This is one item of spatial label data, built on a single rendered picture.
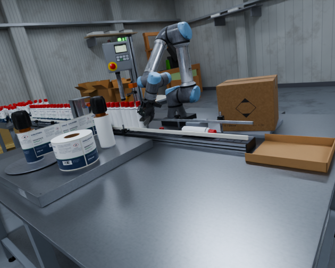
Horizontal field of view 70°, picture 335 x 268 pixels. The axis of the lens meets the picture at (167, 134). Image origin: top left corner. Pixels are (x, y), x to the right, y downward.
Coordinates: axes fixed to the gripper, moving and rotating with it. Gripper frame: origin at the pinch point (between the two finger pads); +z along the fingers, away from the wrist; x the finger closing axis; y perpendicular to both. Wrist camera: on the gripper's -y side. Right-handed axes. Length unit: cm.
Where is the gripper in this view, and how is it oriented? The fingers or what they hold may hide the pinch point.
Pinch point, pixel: (145, 123)
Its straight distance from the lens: 157.8
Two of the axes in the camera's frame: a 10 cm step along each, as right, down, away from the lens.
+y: -6.2, 3.3, -7.1
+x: 7.4, 5.2, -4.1
